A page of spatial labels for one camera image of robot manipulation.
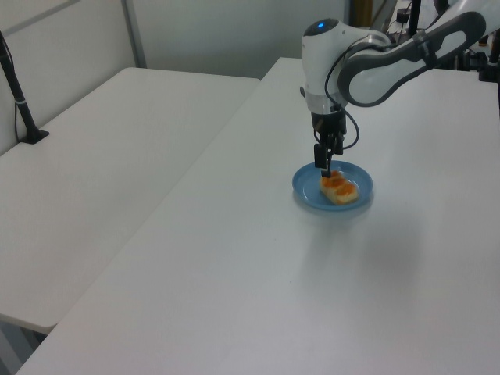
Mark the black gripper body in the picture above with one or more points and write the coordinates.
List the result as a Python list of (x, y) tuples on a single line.
[(328, 123)]

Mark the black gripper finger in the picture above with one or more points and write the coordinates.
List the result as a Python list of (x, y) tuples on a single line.
[(338, 144), (320, 156)]

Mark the orange glazed bread roll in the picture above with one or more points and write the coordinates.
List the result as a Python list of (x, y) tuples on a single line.
[(338, 191)]

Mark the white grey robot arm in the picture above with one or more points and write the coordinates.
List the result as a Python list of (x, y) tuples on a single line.
[(320, 58)]

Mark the blue round plate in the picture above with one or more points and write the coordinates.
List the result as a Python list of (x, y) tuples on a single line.
[(308, 187)]

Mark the black upright pole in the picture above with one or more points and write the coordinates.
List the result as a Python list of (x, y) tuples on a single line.
[(415, 15)]

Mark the white side table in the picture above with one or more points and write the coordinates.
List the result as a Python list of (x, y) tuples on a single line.
[(97, 156)]

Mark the black clamp mount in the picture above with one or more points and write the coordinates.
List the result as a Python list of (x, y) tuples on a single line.
[(488, 66)]

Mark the grey partition post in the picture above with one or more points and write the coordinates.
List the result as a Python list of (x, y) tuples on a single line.
[(134, 31)]

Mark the black camera stand pole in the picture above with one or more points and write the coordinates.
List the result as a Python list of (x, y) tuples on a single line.
[(19, 105)]

